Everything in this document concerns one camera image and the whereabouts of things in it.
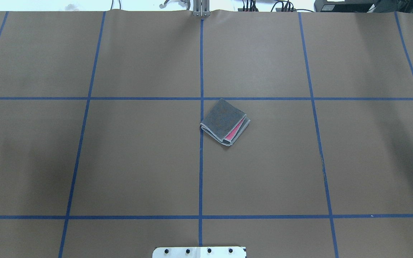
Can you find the aluminium frame post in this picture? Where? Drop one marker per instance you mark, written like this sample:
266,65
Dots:
201,8

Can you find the pink grey towel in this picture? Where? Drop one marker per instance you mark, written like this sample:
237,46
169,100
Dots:
225,123

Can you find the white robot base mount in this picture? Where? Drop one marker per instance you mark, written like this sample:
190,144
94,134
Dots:
200,252

